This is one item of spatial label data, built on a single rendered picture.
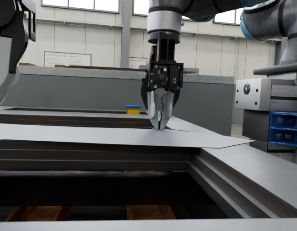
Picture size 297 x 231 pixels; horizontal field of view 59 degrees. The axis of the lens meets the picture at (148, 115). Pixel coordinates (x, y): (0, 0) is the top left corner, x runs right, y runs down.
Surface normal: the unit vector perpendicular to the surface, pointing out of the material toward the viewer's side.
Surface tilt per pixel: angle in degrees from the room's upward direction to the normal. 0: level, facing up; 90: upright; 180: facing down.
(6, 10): 90
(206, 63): 90
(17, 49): 90
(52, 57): 90
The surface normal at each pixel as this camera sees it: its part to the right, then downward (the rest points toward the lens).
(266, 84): 0.18, 0.08
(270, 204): -0.99, -0.04
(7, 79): 0.68, 0.39
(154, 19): -0.61, 0.04
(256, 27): -0.61, 0.64
